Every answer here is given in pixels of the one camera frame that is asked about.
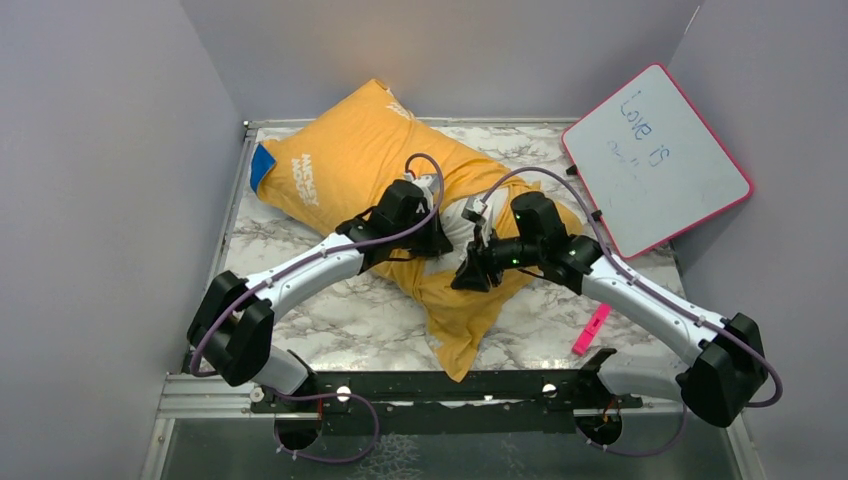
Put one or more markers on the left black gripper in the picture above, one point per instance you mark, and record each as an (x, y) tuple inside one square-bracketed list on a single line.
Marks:
[(435, 242)]

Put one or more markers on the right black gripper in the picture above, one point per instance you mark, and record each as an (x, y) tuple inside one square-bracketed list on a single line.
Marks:
[(478, 265)]

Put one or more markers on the yellow Mickey Mouse pillowcase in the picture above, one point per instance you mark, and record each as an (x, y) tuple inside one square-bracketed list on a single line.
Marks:
[(341, 164)]

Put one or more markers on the white pillow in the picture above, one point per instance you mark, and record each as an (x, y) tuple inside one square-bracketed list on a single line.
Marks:
[(460, 233)]

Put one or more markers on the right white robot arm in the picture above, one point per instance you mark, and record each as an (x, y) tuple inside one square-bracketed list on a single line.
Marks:
[(721, 360)]

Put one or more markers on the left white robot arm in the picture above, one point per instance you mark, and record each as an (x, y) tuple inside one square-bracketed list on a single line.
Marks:
[(233, 326)]

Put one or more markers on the pink marker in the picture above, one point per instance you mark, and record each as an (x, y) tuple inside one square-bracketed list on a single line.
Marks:
[(591, 329)]

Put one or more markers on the pink framed whiteboard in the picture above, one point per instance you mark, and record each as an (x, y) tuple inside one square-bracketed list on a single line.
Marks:
[(651, 165)]

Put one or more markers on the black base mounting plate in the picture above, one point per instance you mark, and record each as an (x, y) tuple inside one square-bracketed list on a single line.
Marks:
[(374, 403)]

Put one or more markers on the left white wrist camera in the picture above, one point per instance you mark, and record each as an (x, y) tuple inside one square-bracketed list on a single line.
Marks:
[(430, 186)]

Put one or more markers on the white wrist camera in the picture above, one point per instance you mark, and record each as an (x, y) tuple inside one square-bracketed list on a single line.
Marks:
[(476, 211), (430, 186)]

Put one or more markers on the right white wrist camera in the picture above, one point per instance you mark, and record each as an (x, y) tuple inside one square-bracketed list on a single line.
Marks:
[(476, 211)]

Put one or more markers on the aluminium table frame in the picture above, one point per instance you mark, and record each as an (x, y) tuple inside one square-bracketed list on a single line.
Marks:
[(593, 441)]

